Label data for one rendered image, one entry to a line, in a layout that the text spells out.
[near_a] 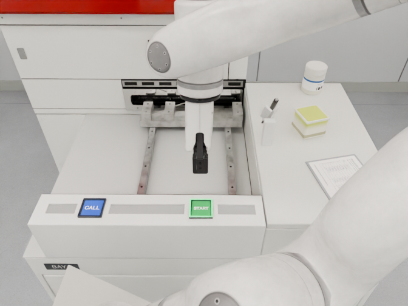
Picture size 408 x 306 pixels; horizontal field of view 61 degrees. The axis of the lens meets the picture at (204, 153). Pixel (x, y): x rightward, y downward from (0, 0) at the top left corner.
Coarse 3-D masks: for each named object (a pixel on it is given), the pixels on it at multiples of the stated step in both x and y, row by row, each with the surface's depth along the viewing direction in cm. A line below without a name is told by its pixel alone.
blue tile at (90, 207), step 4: (88, 200) 84; (92, 200) 84; (96, 200) 84; (100, 200) 84; (84, 204) 83; (88, 204) 83; (92, 204) 83; (96, 204) 83; (100, 204) 83; (84, 208) 82; (88, 208) 82; (92, 208) 82; (96, 208) 82; (100, 208) 82; (84, 212) 81; (88, 212) 81; (92, 212) 81; (96, 212) 81; (100, 212) 81
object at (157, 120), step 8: (160, 112) 125; (176, 112) 125; (184, 112) 125; (216, 112) 125; (224, 112) 125; (152, 120) 122; (160, 120) 122; (176, 120) 122; (184, 120) 122; (216, 120) 122; (224, 120) 122; (232, 120) 122
